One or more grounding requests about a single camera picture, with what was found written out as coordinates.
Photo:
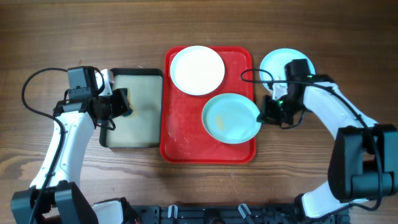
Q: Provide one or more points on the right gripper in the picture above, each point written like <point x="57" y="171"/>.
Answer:
<point x="269" y="111"/>

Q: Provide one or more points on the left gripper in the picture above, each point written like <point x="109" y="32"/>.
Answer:
<point x="121" y="102"/>

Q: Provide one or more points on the light blue plate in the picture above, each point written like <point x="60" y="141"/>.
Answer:
<point x="275" y="62"/>
<point x="231" y="118"/>

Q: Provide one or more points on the white round plate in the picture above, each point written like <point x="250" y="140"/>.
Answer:
<point x="197" y="70"/>

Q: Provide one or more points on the green and yellow sponge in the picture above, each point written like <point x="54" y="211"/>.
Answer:
<point x="128" y="112"/>

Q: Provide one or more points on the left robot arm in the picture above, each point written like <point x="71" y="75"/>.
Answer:
<point x="54" y="195"/>

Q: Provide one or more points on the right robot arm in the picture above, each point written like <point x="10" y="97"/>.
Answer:
<point x="363" y="164"/>

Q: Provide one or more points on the black tray with soapy water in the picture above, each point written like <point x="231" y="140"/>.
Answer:
<point x="142" y="128"/>

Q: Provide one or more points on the red plastic tray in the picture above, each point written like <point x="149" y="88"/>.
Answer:
<point x="183" y="138"/>

